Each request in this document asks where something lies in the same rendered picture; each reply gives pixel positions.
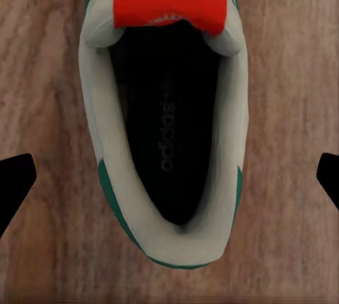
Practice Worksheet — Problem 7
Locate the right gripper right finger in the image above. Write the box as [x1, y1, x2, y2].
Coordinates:
[316, 153, 339, 210]

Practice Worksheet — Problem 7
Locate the gym shoe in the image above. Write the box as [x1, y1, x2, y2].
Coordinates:
[78, 0, 249, 270]

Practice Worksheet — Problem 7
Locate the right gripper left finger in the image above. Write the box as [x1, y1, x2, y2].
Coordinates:
[0, 153, 37, 238]

